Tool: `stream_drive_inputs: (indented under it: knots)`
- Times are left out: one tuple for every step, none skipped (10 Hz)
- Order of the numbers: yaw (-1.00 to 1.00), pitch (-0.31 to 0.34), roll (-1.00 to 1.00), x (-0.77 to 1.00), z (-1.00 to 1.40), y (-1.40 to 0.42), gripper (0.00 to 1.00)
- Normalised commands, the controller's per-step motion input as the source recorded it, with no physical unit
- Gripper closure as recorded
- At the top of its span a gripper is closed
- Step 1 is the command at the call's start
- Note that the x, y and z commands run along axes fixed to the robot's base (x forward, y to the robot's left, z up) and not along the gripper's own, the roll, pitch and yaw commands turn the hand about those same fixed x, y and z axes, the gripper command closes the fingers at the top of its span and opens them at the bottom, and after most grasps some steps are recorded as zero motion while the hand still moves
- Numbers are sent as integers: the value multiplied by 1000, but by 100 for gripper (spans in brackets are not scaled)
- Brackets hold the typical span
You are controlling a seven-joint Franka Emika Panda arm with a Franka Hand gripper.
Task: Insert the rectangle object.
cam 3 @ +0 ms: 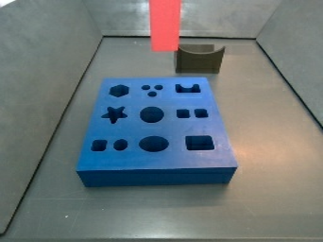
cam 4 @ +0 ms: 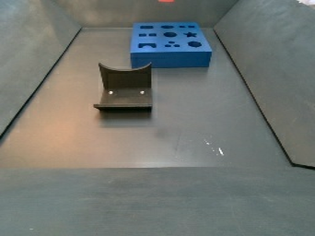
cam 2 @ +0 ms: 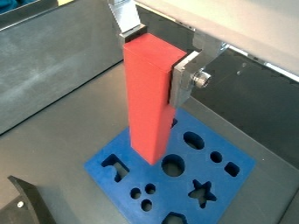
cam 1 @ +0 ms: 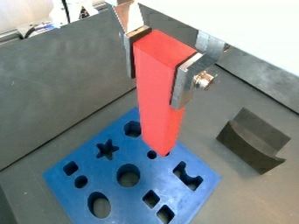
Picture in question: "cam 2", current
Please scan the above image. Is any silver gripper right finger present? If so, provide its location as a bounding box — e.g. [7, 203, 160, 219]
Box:
[170, 31, 230, 109]

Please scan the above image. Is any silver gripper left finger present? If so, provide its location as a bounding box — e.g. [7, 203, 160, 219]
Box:
[107, 0, 147, 46]

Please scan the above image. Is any red rectangular block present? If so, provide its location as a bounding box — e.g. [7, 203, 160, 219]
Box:
[124, 33, 186, 165]

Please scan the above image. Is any blue shape sorting board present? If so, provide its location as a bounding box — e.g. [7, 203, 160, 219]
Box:
[84, 109, 255, 224]

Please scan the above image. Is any black bracket with screw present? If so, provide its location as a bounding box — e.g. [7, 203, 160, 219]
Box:
[0, 176, 56, 224]

